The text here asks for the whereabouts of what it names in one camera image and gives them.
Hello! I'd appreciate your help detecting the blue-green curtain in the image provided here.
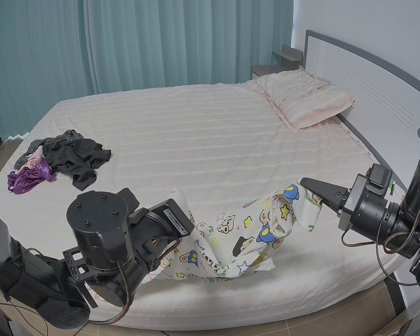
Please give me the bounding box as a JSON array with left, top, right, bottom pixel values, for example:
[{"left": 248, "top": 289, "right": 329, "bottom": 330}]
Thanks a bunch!
[{"left": 0, "top": 0, "right": 296, "bottom": 143}]

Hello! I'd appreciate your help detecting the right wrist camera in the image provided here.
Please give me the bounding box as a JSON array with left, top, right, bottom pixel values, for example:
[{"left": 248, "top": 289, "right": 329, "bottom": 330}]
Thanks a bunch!
[{"left": 366, "top": 165, "right": 393, "bottom": 198}]

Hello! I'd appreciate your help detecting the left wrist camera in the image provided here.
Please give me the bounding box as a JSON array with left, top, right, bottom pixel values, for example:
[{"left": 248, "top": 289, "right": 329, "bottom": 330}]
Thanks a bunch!
[{"left": 116, "top": 188, "right": 141, "bottom": 213}]

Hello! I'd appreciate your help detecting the black cable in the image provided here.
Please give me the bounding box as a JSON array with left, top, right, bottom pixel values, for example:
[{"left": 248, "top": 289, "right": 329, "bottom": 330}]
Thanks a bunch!
[
  {"left": 341, "top": 219, "right": 419, "bottom": 248},
  {"left": 86, "top": 261, "right": 133, "bottom": 325},
  {"left": 375, "top": 240, "right": 420, "bottom": 288}
]

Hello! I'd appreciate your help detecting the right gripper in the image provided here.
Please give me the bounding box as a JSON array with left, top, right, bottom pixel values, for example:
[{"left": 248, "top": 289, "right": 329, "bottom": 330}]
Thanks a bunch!
[{"left": 300, "top": 174, "right": 390, "bottom": 241}]

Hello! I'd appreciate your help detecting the grey bedside table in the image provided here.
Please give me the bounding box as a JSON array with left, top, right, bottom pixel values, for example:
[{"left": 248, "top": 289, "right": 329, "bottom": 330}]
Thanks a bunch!
[{"left": 252, "top": 44, "right": 303, "bottom": 80}]

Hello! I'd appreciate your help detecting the pile of clothes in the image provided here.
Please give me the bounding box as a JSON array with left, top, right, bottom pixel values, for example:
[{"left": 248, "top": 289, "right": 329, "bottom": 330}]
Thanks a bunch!
[{"left": 8, "top": 129, "right": 112, "bottom": 195}]

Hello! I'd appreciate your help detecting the white printed garment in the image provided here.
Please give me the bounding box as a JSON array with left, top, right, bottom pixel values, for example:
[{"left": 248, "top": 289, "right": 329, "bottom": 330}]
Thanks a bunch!
[{"left": 140, "top": 183, "right": 322, "bottom": 283}]

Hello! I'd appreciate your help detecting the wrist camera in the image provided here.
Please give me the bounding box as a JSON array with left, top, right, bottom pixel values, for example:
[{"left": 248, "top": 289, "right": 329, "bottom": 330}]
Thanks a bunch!
[
  {"left": 366, "top": 165, "right": 393, "bottom": 198},
  {"left": 116, "top": 188, "right": 141, "bottom": 213}
]

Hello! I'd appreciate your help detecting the cream pillow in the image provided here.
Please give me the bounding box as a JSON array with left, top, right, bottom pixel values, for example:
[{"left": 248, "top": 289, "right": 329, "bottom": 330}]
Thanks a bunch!
[{"left": 255, "top": 69, "right": 357, "bottom": 133}]

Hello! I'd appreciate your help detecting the bed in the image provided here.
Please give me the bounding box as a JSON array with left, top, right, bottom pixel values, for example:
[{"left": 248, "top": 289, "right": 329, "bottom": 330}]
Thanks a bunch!
[{"left": 0, "top": 30, "right": 420, "bottom": 332}]

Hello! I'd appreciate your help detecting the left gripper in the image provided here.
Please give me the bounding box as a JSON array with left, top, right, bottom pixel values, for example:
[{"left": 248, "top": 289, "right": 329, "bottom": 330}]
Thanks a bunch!
[{"left": 140, "top": 198, "right": 196, "bottom": 255}]

